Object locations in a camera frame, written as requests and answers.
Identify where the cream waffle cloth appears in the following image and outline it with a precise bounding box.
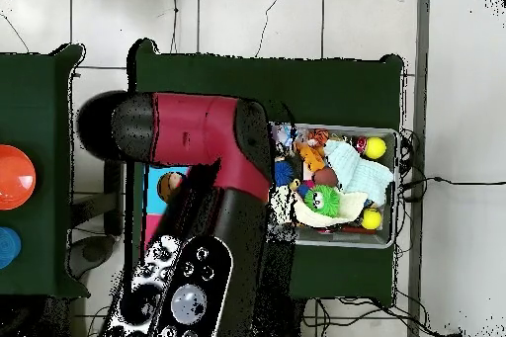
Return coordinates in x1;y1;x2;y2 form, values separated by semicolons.
292;188;370;229

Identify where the wooden box with three holes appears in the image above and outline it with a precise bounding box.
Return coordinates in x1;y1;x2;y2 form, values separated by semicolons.
140;164;190;253

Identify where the shallow clear mesh bin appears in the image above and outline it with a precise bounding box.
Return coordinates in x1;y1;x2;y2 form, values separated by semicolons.
270;121;399;250

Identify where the blue spiky ball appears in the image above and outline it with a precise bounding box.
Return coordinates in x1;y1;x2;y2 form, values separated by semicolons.
274;160;295;188

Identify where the crushed clear plastic bottle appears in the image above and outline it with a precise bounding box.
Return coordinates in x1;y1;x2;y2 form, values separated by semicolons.
274;125;299;148

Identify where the brown toy football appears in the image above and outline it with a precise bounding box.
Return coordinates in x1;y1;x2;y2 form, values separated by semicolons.
311;166;339;188

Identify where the orange tiger plush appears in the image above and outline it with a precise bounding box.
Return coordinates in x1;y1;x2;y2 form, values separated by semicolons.
306;127;330;147

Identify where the green fuzzy googly-eyed toy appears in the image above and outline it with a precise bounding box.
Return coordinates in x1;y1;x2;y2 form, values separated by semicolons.
302;184;342;218

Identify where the dark green table cloth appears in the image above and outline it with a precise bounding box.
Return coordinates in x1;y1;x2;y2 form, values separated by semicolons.
126;38;405;306
0;42;91;300

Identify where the light blue waffle cloth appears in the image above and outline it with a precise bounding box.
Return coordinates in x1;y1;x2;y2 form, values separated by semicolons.
323;139;395;207

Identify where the yellow ball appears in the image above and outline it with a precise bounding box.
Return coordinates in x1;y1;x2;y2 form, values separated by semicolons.
363;135;387;160
360;208;383;230

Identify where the grey stand foot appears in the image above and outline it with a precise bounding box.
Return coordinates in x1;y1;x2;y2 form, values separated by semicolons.
68;234;117;279

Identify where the orange plastic bowl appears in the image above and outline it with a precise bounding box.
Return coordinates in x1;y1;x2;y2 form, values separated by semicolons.
0;143;38;211

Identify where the blue ribbed cup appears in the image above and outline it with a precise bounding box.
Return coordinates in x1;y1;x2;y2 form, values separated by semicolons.
0;226;23;271

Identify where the black power cable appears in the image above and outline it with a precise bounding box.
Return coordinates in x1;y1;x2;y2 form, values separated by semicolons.
398;175;506;193

